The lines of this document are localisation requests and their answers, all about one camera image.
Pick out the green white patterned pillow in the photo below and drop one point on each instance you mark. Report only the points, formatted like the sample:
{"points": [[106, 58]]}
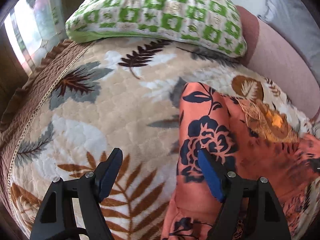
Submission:
{"points": [[212, 24]]}

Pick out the pink cylindrical bolster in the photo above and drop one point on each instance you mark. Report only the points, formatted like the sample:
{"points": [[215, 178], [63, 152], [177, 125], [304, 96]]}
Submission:
{"points": [[271, 56]]}

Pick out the stained glass window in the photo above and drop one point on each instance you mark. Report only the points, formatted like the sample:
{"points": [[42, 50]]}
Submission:
{"points": [[34, 27]]}

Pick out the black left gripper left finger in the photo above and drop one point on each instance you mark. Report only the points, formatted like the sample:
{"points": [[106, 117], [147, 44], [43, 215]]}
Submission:
{"points": [[72, 208]]}

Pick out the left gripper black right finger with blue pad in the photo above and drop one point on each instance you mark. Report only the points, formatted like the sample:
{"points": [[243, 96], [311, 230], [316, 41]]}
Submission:
{"points": [[264, 215]]}

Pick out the grey pillow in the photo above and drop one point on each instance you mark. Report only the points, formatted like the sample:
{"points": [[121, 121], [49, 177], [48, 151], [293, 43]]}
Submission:
{"points": [[292, 20]]}

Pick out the orange floral garment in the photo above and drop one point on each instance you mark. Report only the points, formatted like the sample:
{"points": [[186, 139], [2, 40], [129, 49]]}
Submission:
{"points": [[248, 138]]}

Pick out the beige leaf-pattern quilt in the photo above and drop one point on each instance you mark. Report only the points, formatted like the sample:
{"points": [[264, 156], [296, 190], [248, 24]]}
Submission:
{"points": [[119, 92]]}

